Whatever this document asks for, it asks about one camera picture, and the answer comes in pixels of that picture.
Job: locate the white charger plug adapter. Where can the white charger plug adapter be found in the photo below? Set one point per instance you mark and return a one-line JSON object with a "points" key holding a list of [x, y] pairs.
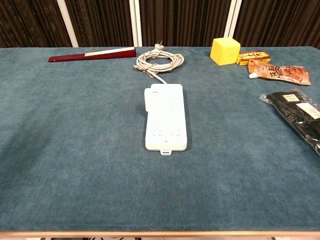
{"points": [[150, 100]]}

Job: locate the yellow foam cube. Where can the yellow foam cube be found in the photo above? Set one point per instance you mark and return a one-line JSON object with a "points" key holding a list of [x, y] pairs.
{"points": [[225, 52]]}

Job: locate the black item in clear bag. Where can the black item in clear bag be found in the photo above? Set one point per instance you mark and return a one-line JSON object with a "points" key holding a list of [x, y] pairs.
{"points": [[300, 117]]}

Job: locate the white partition frame post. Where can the white partition frame post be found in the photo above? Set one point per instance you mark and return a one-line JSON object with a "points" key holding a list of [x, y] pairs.
{"points": [[136, 22], [68, 23], [233, 17]]}

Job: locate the white power strip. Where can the white power strip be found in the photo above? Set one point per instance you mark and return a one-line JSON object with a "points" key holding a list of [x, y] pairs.
{"points": [[170, 125]]}

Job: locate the orange spout sauce pouch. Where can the orange spout sauce pouch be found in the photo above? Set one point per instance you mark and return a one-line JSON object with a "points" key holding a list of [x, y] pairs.
{"points": [[282, 73]]}

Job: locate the dark red folded fan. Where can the dark red folded fan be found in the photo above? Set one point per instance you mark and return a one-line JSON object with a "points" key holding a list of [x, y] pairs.
{"points": [[100, 55]]}

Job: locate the teal table mat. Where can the teal table mat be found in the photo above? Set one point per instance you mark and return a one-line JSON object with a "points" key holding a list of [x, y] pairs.
{"points": [[75, 150]]}

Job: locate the yellow red small carton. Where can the yellow red small carton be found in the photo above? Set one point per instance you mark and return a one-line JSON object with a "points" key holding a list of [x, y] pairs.
{"points": [[252, 55]]}

